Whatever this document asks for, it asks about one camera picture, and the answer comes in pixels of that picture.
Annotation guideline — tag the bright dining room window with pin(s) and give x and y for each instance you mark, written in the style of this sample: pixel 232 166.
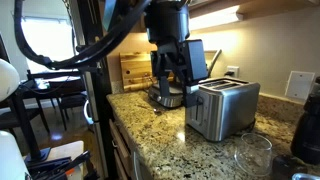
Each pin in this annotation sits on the bright dining room window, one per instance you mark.
pixel 46 40

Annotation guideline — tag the black power plug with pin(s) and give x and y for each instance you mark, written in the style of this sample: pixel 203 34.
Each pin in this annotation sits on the black power plug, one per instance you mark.
pixel 229 73

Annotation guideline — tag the stainless steel two-slot toaster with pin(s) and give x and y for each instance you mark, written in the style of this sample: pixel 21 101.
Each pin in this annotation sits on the stainless steel two-slot toaster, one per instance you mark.
pixel 226 110

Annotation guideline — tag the wooden upper cabinet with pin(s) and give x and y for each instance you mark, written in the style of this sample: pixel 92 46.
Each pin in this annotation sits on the wooden upper cabinet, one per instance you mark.
pixel 266 5

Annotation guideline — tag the black canister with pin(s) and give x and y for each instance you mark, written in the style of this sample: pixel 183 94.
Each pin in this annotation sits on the black canister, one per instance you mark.
pixel 308 130

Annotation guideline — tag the dark dining table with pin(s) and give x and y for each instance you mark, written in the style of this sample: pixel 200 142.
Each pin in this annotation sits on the dark dining table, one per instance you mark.
pixel 60 83

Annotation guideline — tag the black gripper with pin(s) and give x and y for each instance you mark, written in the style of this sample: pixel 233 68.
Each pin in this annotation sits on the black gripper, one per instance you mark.
pixel 168 55

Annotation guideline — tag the white blank wall plate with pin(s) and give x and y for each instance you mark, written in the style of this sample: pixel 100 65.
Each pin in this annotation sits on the white blank wall plate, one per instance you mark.
pixel 299 85

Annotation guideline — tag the metal spoon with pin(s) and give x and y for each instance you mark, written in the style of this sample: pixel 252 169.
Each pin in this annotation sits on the metal spoon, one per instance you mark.
pixel 154 110

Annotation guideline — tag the clear glass container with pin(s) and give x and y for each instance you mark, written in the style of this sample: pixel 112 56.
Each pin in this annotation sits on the clear glass container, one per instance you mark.
pixel 253 155

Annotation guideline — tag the wooden cutting board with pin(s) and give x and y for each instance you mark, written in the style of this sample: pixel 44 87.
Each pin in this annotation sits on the wooden cutting board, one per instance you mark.
pixel 135 71

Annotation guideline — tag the wooden counter drawers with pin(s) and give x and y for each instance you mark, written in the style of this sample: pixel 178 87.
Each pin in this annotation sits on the wooden counter drawers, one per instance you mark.
pixel 120 146

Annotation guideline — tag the black and silver panini grill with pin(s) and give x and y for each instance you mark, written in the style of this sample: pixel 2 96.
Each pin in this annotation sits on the black and silver panini grill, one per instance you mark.
pixel 171 100

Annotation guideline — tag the under-cabinet light strip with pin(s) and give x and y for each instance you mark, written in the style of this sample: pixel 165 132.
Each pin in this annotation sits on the under-cabinet light strip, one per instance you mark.
pixel 215 18

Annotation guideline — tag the white wall outlet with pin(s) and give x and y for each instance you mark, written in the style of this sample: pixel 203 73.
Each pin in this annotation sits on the white wall outlet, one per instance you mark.
pixel 234 70

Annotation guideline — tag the silver metal rim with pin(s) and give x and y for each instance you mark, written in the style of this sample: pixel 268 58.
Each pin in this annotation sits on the silver metal rim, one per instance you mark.
pixel 305 176

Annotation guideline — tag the white platform board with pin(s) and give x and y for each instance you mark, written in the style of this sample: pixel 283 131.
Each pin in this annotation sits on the white platform board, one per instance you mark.
pixel 71 148

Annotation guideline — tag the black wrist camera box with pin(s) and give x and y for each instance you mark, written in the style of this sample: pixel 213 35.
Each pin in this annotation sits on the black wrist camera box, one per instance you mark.
pixel 196 60

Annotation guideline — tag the dark dining chair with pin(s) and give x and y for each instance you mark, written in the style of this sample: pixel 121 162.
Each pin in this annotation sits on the dark dining chair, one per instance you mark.
pixel 71 101

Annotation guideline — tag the black tool clutter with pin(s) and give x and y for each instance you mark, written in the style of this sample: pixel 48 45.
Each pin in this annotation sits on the black tool clutter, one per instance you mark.
pixel 60 166

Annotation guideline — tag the black robot stand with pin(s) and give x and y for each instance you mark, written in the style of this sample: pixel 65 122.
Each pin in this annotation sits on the black robot stand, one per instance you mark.
pixel 25 126

